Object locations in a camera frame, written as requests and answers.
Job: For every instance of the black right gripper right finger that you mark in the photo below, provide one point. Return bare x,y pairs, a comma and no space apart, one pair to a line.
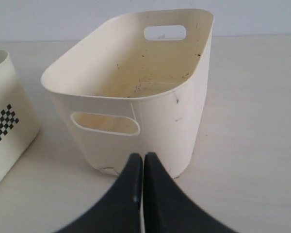
167,209

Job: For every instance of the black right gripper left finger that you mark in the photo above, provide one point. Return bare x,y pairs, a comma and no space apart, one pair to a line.
118,210

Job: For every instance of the white plastic bin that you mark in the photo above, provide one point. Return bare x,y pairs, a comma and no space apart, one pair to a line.
136,84
19,124

